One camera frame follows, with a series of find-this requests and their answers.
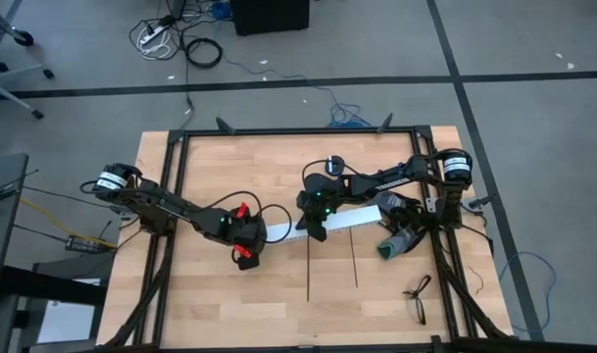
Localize blue floor cable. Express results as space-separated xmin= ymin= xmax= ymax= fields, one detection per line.
xmin=497 ymin=250 xmax=559 ymax=335
xmin=222 ymin=56 xmax=373 ymax=130

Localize white power strip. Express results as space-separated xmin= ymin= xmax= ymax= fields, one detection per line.
xmin=137 ymin=22 xmax=171 ymax=49

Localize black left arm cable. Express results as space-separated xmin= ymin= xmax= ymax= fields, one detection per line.
xmin=199 ymin=190 xmax=264 ymax=218

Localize thin dark wire scrap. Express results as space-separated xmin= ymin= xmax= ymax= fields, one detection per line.
xmin=466 ymin=265 xmax=486 ymax=296

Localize black left camera cable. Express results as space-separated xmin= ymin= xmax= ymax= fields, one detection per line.
xmin=257 ymin=203 xmax=294 ymax=245

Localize white panel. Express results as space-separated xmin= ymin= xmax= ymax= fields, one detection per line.
xmin=34 ymin=277 xmax=102 ymax=345

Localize black computer case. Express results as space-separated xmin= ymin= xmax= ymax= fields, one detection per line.
xmin=229 ymin=0 xmax=311 ymax=37

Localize black stand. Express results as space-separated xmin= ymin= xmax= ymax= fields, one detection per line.
xmin=0 ymin=264 xmax=109 ymax=353

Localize black coiled cable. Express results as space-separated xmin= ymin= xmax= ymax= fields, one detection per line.
xmin=184 ymin=36 xmax=224 ymax=70

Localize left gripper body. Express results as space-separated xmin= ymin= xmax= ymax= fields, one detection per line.
xmin=227 ymin=210 xmax=269 ymax=272

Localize black camera cable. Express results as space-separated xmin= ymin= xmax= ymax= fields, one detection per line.
xmin=257 ymin=203 xmax=294 ymax=245
xmin=301 ymin=158 xmax=364 ymax=186

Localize black right camera cable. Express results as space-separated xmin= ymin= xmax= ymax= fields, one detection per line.
xmin=301 ymin=158 xmax=364 ymax=186

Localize black zip tie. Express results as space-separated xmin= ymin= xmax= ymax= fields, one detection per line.
xmin=305 ymin=234 xmax=312 ymax=302
xmin=348 ymin=227 xmax=360 ymax=289

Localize small black round disc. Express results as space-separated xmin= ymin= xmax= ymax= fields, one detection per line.
xmin=324 ymin=155 xmax=347 ymax=177

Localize yellow floor cable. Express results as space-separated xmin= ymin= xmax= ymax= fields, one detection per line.
xmin=17 ymin=197 xmax=119 ymax=250

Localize black floor cable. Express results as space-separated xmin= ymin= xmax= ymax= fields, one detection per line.
xmin=179 ymin=63 xmax=197 ymax=118

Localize dark desk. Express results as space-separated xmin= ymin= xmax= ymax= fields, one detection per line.
xmin=0 ymin=152 xmax=30 ymax=305

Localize white duct cover strip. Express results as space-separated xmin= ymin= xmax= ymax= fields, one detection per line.
xmin=266 ymin=204 xmax=383 ymax=245

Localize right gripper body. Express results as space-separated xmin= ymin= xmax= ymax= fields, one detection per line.
xmin=294 ymin=173 xmax=344 ymax=243

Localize small black device box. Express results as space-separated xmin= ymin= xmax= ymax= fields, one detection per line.
xmin=64 ymin=233 xmax=104 ymax=254

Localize black safety glasses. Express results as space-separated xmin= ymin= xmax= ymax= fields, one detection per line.
xmin=402 ymin=274 xmax=433 ymax=327

